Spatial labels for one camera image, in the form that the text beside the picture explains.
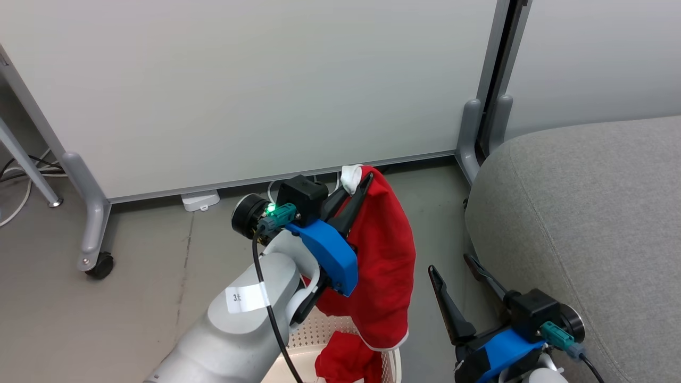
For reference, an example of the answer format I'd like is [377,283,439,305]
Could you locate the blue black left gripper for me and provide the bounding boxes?
[286,172,373,297]

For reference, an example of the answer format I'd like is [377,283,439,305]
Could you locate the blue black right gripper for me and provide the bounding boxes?
[428,253,546,383]

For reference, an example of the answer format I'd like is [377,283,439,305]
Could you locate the red garment with white trim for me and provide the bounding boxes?
[315,331,385,383]
[303,165,417,352]

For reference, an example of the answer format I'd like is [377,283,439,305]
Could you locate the cream perforated laundry basket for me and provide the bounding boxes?
[261,306,402,383]

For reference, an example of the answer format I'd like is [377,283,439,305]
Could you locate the grey fabric sofa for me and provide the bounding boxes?
[464,116,681,383]

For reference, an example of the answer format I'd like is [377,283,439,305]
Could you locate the small white adapter box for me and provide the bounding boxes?
[181,190,221,212]

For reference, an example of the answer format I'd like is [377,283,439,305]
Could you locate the wide white partition panel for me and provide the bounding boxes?
[0,0,512,273]

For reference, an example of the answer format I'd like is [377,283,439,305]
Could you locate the black caster wheel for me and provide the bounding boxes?
[85,252,115,280]

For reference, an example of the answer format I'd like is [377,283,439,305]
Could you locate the narrow white partition panel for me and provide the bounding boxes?
[481,0,681,156]

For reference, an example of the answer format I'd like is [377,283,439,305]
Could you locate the grey metal stand leg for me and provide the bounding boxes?
[0,117,64,208]

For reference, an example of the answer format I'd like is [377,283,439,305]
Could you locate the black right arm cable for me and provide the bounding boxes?
[540,321,607,383]

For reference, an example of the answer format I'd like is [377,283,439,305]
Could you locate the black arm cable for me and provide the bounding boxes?
[540,321,607,383]
[252,203,305,383]

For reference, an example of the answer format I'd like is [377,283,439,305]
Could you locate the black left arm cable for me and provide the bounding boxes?
[252,203,305,383]

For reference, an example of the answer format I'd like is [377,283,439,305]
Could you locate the black floor cables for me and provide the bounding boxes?
[0,154,65,182]

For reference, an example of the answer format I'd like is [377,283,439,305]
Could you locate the white floor cable bundle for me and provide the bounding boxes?
[0,149,68,228]

